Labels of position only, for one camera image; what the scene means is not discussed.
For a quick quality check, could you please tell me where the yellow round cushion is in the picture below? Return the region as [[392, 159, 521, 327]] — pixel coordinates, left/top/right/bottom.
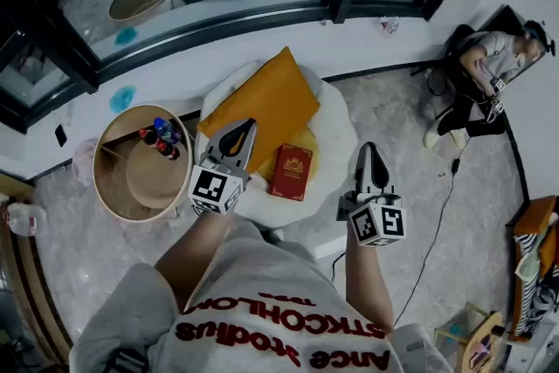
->
[[256, 124, 322, 184]]

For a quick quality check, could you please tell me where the orange armchair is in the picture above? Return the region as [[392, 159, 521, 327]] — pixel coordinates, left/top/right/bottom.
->
[[505, 195, 559, 342]]

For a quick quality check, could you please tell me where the person's right forearm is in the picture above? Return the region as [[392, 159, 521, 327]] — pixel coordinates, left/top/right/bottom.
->
[[343, 238, 395, 331]]

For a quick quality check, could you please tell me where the orange square pillow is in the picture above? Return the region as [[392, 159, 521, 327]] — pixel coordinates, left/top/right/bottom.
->
[[196, 45, 321, 175]]

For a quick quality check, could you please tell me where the blue-label water bottle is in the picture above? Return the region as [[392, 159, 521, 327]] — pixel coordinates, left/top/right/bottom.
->
[[153, 117, 181, 145]]

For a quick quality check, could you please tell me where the person's left forearm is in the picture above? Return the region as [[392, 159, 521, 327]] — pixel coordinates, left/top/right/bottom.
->
[[153, 209, 237, 314]]

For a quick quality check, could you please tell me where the round wooden side table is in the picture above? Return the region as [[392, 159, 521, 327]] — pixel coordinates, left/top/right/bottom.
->
[[93, 104, 196, 224]]

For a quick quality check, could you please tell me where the clear plastic water jug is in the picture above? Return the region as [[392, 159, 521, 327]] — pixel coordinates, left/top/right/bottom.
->
[[3, 201, 48, 237]]

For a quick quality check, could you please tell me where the cola bottle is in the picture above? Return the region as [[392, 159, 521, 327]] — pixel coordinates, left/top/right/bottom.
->
[[138, 128, 159, 148], [156, 142, 181, 162]]

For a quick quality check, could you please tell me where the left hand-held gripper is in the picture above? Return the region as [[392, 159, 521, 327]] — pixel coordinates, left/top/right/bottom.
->
[[188, 117, 259, 217]]

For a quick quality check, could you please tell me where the black-and-white striped cloth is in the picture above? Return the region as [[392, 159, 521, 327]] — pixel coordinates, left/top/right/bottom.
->
[[513, 226, 559, 340]]

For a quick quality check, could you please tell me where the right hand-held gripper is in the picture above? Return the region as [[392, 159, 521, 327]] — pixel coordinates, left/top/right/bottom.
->
[[335, 142, 409, 248]]

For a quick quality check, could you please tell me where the clear crumpled plastic wrapper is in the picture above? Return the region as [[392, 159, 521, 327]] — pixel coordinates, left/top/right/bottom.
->
[[373, 16, 401, 38]]

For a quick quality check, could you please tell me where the translucent pink plastic bag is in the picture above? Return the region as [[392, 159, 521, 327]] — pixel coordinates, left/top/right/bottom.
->
[[72, 138, 100, 188]]

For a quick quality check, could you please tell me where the black panel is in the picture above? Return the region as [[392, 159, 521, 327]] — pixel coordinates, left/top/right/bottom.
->
[[473, 3, 547, 86]]

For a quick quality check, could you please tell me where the grey shoulder strap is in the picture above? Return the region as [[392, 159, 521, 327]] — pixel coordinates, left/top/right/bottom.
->
[[404, 338, 428, 373], [100, 347, 149, 373]]

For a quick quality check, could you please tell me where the white cabinet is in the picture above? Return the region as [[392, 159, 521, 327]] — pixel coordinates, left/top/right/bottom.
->
[[501, 318, 559, 373]]

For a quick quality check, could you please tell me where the red gold-embossed book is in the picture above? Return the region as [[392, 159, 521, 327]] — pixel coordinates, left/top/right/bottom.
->
[[268, 142, 314, 203]]

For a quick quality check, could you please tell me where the white round pouf seat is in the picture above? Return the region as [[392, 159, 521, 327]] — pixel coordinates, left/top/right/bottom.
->
[[194, 59, 360, 229]]

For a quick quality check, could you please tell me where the pale green cloth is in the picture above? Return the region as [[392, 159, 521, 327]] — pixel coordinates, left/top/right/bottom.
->
[[514, 242, 545, 292]]

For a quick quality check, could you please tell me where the black floor mat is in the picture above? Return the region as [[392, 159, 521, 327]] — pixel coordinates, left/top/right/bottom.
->
[[465, 113, 510, 136]]

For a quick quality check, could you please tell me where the oval wooden coffee table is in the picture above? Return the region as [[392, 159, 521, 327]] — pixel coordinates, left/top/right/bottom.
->
[[433, 300, 506, 373]]

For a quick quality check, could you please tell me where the black equipment rack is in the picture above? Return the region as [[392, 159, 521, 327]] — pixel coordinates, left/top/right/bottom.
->
[[0, 305, 58, 373]]

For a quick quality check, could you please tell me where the black cable with adapter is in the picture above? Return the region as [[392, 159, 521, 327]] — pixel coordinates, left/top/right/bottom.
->
[[391, 134, 473, 328]]

